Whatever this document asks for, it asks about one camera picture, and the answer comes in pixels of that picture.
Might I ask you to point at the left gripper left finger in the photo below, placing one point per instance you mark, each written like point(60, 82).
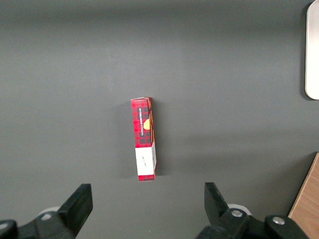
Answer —
point(72, 214)

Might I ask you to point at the light wooden cabinet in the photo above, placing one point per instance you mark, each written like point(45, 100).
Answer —
point(309, 199)

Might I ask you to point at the beige rectangular tray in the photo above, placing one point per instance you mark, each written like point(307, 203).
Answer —
point(313, 49)

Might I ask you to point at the red tartan cookie box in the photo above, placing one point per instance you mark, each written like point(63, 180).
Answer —
point(143, 129)

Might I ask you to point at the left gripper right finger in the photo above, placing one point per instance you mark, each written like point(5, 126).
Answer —
point(219, 216)

